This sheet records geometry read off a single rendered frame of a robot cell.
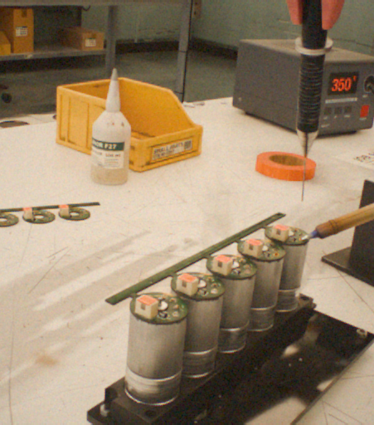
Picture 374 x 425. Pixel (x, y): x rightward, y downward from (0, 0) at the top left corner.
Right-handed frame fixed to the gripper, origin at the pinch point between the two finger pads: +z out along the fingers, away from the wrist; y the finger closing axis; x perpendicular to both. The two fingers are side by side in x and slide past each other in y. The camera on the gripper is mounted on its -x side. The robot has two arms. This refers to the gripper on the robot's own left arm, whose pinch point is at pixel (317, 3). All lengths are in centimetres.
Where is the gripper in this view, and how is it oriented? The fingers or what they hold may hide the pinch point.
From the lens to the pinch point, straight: 30.0
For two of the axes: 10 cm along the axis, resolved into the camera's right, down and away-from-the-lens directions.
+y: -9.0, -2.4, 3.5
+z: 0.3, 7.8, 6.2
